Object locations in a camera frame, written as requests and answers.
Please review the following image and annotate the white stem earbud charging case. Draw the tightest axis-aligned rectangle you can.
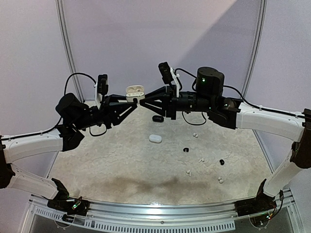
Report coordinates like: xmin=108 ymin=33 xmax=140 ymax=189
xmin=125 ymin=85 xmax=145 ymax=102

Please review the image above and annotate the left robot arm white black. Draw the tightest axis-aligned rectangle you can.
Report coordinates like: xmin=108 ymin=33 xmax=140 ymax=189
xmin=0 ymin=93 xmax=138 ymax=216

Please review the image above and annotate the right aluminium wall post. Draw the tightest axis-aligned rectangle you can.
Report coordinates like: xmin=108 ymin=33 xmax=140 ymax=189
xmin=242 ymin=0 xmax=267 ymax=97

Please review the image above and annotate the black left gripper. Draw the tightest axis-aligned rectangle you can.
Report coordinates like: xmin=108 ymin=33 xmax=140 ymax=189
xmin=73 ymin=94 xmax=137 ymax=130

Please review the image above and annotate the aluminium front rail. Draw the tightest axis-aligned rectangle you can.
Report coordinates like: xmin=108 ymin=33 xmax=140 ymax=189
xmin=20 ymin=189 xmax=304 ymax=233

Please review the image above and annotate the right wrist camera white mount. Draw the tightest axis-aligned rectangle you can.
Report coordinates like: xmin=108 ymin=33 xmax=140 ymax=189
xmin=158 ymin=62 xmax=182 ymax=98

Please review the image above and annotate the white oval earbud charging case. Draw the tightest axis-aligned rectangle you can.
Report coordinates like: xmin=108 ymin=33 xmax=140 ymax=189
xmin=149 ymin=134 xmax=162 ymax=143

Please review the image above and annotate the aluminium wall post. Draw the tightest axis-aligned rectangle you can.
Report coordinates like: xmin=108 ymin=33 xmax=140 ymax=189
xmin=55 ymin=0 xmax=85 ymax=102
xmin=242 ymin=0 xmax=267 ymax=97

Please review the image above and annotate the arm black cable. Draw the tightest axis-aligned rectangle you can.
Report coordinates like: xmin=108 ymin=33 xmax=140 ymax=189
xmin=0 ymin=72 xmax=107 ymax=140
xmin=174 ymin=67 xmax=307 ymax=127

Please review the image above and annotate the black earbud charging case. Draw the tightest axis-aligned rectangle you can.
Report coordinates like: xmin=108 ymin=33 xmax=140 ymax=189
xmin=152 ymin=115 xmax=164 ymax=123

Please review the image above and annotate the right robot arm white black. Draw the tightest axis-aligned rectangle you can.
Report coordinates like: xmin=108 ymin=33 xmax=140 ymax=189
xmin=140 ymin=67 xmax=311 ymax=221

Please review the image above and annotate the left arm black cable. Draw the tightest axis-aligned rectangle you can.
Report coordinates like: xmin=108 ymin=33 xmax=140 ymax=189
xmin=0 ymin=72 xmax=107 ymax=140

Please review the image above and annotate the left aluminium wall post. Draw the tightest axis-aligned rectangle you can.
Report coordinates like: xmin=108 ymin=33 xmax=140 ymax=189
xmin=55 ymin=0 xmax=85 ymax=102

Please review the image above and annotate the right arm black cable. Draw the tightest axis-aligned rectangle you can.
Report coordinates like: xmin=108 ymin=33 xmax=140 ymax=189
xmin=174 ymin=67 xmax=307 ymax=127

